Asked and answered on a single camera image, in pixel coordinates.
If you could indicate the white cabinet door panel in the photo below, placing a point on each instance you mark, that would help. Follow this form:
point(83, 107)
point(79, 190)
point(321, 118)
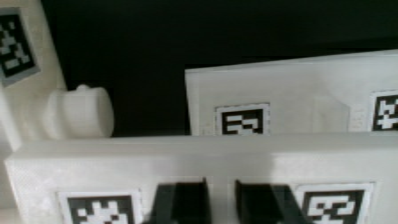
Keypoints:
point(85, 180)
point(314, 95)

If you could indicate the white cabinet body box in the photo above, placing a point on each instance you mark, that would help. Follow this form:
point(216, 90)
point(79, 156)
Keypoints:
point(47, 112)

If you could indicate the gripper left finger with black tip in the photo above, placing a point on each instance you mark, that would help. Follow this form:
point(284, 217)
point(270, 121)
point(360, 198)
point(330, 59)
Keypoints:
point(182, 204)

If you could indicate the gripper right finger with black tip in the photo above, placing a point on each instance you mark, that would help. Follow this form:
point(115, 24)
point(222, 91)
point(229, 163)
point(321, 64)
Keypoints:
point(268, 204)

